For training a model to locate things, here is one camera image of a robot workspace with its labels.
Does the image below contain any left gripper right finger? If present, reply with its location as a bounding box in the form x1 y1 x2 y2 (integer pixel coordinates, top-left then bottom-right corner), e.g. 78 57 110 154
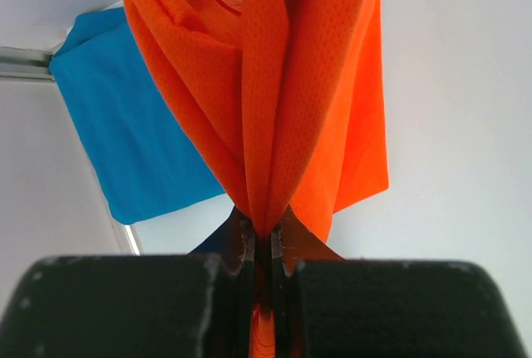
268 208 342 357

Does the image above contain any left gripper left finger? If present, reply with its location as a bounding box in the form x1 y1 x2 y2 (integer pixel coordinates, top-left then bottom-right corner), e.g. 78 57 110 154
190 208 255 357

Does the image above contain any orange t shirt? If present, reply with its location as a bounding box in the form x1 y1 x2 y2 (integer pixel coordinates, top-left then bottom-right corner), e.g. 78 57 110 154
120 0 391 358

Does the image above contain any folded blue t shirt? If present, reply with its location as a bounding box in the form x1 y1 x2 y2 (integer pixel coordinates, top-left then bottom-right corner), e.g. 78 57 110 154
51 0 243 225

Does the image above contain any left aluminium corner post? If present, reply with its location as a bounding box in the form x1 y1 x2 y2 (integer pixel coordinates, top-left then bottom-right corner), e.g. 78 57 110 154
0 47 54 82

